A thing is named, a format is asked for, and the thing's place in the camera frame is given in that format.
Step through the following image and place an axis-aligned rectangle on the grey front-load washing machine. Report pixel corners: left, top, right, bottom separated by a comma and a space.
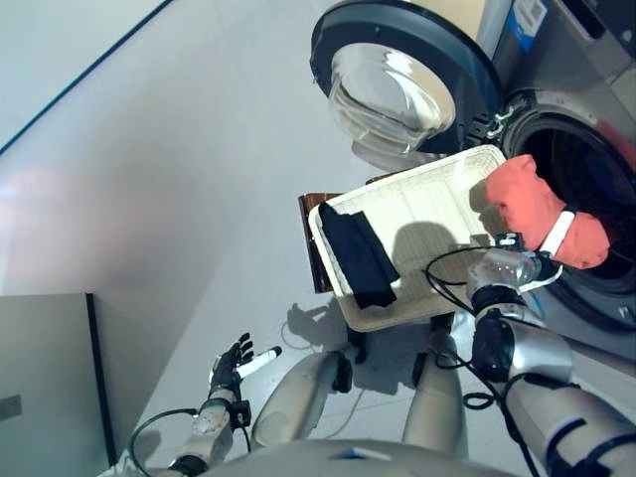
476, 0, 636, 359

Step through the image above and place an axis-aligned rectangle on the red garment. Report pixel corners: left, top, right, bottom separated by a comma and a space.
484, 153, 611, 269

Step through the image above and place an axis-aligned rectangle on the silver robot right leg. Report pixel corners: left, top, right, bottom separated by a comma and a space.
401, 315, 471, 458

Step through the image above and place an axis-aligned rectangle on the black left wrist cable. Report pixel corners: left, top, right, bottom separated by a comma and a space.
128, 406, 252, 473

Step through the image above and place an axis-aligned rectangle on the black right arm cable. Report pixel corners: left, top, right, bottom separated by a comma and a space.
424, 245, 543, 477

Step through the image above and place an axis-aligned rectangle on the blue washer sticker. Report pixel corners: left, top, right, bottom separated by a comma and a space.
506, 0, 548, 51

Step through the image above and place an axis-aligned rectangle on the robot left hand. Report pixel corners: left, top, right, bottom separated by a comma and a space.
208, 333, 283, 398

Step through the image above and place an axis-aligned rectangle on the white woven tray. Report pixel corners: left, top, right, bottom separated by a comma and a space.
307, 145, 508, 335

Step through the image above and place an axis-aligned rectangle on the thin white floor cable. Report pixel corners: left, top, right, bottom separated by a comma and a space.
280, 317, 367, 443

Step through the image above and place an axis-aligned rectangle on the silver robot leg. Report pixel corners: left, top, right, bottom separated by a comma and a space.
250, 342, 369, 448
401, 315, 471, 458

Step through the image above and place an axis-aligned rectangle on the round glass washer door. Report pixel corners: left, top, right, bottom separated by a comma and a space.
310, 0, 503, 155

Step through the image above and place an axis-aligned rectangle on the dark brown wooden stool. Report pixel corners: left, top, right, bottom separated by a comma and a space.
297, 173, 394, 294

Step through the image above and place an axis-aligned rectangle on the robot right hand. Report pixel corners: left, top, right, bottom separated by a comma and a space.
519, 211, 577, 292

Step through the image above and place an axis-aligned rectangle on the silver robot left leg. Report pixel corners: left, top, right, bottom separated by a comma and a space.
250, 342, 369, 448

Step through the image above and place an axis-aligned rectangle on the black garment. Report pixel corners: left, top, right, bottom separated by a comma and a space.
317, 202, 401, 310

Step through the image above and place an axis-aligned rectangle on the silver robot torso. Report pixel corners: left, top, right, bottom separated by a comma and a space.
208, 439, 528, 477

